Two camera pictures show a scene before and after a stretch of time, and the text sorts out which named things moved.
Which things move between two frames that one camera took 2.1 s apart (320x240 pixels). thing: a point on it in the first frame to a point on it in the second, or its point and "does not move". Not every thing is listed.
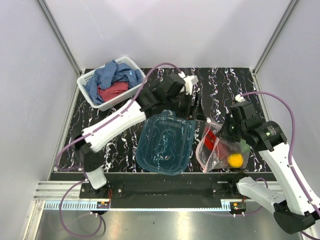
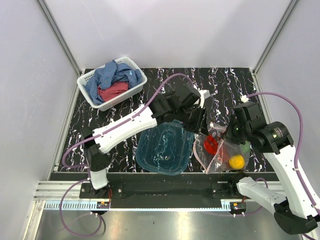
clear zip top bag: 214,153 does not move
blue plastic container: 165,144 does not move
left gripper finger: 200,115 to 204,129
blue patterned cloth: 106,76 does not move
